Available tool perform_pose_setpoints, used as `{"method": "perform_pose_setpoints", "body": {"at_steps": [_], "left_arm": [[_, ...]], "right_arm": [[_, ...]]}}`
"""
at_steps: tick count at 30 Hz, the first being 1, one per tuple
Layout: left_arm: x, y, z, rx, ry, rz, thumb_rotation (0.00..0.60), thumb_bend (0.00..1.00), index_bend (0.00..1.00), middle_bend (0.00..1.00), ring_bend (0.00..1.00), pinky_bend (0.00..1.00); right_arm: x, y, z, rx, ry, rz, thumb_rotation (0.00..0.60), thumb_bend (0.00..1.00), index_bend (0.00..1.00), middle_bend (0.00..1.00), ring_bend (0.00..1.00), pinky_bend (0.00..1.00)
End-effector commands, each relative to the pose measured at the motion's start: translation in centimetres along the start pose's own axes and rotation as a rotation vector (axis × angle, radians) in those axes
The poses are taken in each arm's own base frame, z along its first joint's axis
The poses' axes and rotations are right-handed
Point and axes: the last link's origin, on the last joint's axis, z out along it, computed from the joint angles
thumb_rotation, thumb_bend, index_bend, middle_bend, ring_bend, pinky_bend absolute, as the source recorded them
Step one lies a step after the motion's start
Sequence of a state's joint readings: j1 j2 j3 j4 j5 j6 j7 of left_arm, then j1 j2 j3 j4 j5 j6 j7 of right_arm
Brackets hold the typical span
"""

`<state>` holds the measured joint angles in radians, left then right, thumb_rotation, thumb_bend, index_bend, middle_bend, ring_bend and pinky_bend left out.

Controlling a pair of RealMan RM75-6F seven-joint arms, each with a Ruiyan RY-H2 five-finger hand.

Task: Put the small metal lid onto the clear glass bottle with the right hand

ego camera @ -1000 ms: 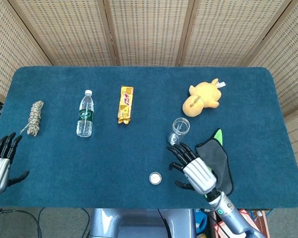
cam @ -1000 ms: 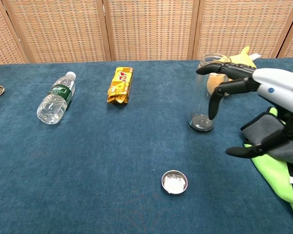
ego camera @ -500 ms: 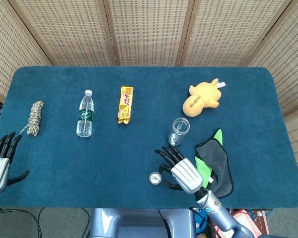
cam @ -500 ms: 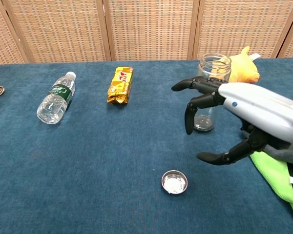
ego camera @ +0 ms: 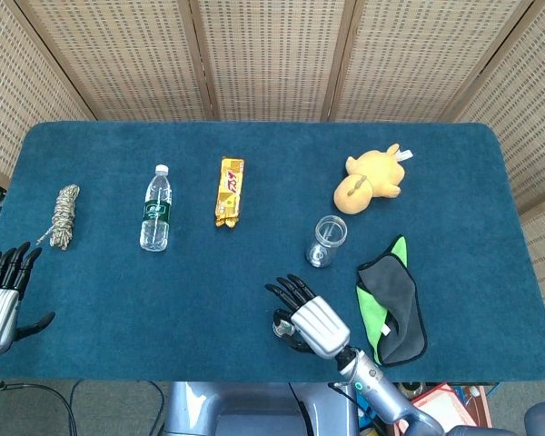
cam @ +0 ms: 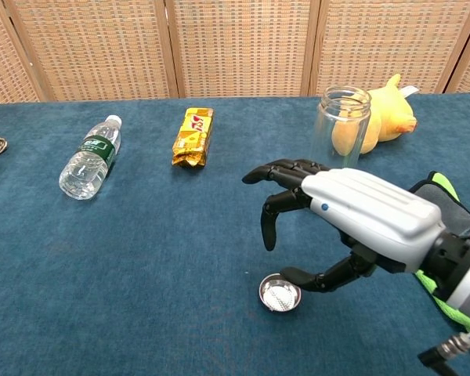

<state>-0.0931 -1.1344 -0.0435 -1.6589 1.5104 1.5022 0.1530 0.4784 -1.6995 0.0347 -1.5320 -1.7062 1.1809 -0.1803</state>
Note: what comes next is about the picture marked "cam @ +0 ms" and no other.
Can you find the woven wooden folding screen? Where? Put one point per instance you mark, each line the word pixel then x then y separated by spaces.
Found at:
pixel 235 47

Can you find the gold snack packet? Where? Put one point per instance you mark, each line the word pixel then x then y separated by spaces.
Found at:
pixel 192 141

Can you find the clear glass cup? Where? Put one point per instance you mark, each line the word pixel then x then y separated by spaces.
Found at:
pixel 325 133

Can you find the yellow plush toy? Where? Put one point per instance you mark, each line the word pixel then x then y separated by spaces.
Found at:
pixel 391 117

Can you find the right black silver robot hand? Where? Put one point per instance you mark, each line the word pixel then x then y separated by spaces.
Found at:
pixel 368 203

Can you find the green grey microfibre cloth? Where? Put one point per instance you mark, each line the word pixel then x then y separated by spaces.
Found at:
pixel 442 196

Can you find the clear plastic water bottle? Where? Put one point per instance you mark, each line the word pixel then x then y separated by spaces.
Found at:
pixel 90 164

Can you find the blue felt table mat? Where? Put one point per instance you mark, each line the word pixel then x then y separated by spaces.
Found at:
pixel 141 274

